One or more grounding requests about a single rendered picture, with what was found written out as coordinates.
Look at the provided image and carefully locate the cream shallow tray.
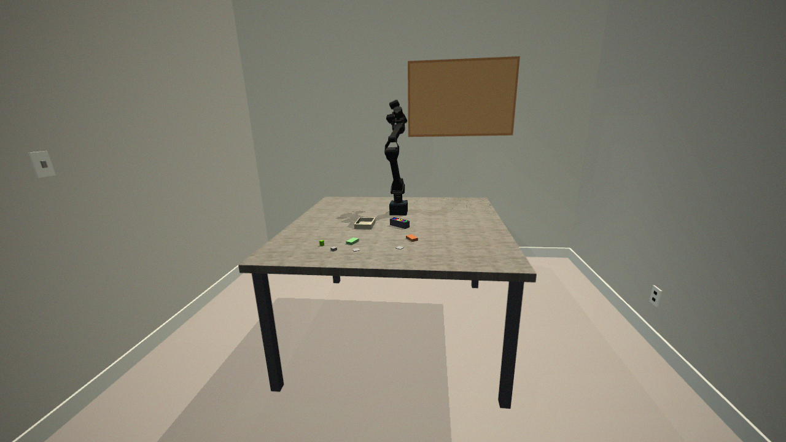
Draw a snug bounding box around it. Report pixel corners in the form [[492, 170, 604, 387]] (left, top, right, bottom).
[[354, 217, 375, 230]]

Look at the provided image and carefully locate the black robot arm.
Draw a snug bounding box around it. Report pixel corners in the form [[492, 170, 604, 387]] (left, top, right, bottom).
[[384, 106, 405, 204]]

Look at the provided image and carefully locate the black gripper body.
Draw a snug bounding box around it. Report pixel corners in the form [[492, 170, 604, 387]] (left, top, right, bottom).
[[389, 100, 407, 123]]

